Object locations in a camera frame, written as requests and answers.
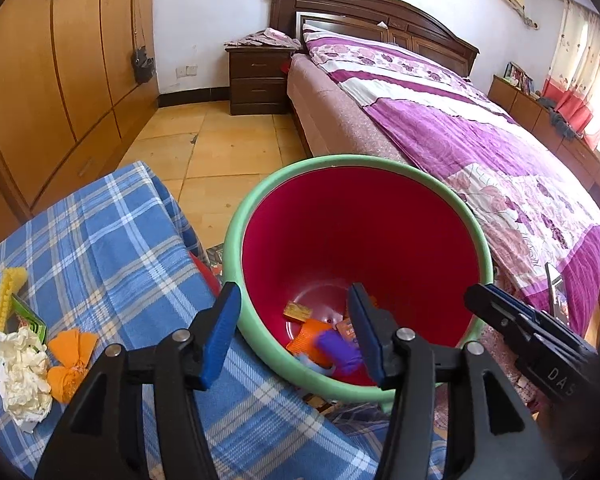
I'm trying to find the yellow orange foam fruit net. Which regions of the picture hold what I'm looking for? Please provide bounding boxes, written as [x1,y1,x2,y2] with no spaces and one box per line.
[46,330,100,405]

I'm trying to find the wooden wardrobe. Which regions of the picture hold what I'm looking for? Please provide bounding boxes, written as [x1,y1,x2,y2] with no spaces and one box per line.
[0,0,160,241]

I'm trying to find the small yellow box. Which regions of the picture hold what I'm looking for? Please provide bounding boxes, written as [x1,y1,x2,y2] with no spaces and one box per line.
[285,301,313,322]

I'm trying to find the black hanging bag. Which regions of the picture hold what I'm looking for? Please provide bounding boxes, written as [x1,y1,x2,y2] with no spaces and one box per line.
[131,0,156,84]

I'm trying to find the dark wooden nightstand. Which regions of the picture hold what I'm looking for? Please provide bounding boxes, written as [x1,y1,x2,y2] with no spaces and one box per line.
[225,45,296,116]

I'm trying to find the dark wooden bed headboard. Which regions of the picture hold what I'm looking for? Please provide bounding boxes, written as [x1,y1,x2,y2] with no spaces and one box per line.
[269,0,481,78]

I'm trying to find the floral curtain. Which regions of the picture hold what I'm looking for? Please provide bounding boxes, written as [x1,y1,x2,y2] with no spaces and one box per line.
[542,0,600,151]

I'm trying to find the yellow ridged foam strip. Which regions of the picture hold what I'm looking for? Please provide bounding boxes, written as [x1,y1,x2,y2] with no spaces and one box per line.
[0,266,29,339]

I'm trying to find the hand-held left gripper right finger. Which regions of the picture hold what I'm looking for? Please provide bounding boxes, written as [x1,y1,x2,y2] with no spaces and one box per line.
[347,282,563,480]

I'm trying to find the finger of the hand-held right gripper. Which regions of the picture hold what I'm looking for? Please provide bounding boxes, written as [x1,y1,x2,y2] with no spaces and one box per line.
[485,285,556,333]
[464,284,537,357]

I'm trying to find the low wooden cabinet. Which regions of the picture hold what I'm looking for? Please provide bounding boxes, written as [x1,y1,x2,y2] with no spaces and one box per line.
[489,74,600,221]

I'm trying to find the row of books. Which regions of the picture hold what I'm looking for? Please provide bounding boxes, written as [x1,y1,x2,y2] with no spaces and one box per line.
[504,61,535,93]

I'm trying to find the light blue face mask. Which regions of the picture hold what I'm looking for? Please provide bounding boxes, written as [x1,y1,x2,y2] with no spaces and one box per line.
[295,352,336,378]

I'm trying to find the white tissue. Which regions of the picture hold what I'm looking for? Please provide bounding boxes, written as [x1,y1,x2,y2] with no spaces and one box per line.
[0,329,54,423]

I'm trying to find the purple tissue pack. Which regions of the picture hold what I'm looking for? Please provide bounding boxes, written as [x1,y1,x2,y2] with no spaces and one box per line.
[316,329,365,376]

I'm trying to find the orange plastic bag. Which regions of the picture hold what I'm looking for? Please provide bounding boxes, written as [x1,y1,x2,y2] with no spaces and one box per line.
[286,320,333,367]

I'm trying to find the red bin with green rim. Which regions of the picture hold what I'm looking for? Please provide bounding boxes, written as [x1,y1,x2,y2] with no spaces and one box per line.
[223,155,495,405]

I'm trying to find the green snack wrapper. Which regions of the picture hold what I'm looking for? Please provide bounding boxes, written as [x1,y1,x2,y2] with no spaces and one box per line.
[10,294,48,345]

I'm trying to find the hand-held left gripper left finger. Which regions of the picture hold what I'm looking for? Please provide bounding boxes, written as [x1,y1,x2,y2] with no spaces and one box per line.
[34,282,243,480]

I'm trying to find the bed with purple floral quilt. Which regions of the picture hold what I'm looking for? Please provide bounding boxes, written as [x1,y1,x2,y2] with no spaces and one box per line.
[286,52,431,171]

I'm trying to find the pink floral cloth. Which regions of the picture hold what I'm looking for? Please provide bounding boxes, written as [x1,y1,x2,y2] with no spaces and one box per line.
[224,28,302,51]

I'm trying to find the blue plaid tablecloth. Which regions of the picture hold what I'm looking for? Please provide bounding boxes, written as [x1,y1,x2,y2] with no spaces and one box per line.
[0,160,448,480]

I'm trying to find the bed with purple floral cover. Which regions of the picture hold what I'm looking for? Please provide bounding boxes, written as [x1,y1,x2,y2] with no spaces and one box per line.
[300,24,600,341]

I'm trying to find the orange cardboard box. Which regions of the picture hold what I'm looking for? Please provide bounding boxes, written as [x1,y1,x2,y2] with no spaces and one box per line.
[334,317,361,343]

